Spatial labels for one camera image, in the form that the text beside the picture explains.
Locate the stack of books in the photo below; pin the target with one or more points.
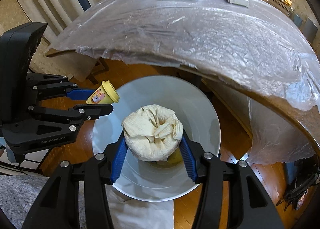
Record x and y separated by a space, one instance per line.
284 5

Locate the grey cylindrical speaker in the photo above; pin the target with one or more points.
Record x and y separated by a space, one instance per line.
310 30

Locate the paper towel ball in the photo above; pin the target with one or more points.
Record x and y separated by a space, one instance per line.
152 133

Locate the grey rug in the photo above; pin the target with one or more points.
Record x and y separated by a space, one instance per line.
29 201

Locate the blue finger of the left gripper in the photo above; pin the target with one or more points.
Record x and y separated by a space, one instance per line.
79 94
93 111

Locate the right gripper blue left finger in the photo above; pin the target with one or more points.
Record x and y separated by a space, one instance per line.
118 158

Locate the yellow toy cup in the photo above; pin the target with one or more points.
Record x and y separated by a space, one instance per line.
105 94

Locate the light blue box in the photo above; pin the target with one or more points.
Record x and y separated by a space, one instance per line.
297 20

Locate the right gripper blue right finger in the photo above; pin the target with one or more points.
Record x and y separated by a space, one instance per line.
188 159

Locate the white trash bin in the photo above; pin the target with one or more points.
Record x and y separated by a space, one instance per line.
142 180

